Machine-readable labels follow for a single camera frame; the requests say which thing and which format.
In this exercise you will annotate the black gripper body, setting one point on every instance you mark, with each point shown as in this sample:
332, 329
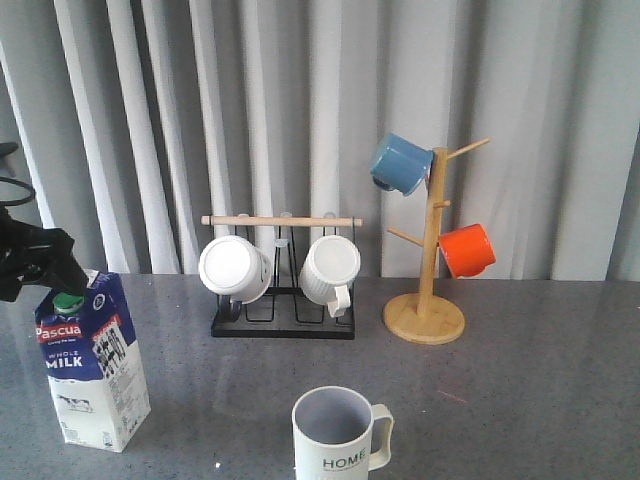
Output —
25, 256

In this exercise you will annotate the blue mug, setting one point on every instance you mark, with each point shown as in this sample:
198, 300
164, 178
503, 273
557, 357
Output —
400, 165

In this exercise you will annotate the black wire mug rack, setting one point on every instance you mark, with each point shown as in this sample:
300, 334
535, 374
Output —
284, 311

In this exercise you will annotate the ribbed white mug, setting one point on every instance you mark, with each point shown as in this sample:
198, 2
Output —
330, 267

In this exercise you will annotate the cream HOME mug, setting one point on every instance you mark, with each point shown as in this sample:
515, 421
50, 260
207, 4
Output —
339, 434

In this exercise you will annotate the smooth white mug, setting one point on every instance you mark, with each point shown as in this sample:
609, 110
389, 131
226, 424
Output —
236, 271

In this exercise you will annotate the wooden mug tree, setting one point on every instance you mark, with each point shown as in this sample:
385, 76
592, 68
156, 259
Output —
423, 317

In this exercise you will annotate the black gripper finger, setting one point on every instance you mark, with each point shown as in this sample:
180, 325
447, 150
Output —
59, 269

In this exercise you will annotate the orange mug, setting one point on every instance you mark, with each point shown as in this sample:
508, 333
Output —
467, 251

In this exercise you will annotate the grey white curtain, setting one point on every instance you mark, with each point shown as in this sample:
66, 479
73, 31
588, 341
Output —
136, 118

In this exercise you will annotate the blue white milk carton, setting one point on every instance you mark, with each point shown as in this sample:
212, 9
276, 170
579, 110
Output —
93, 363

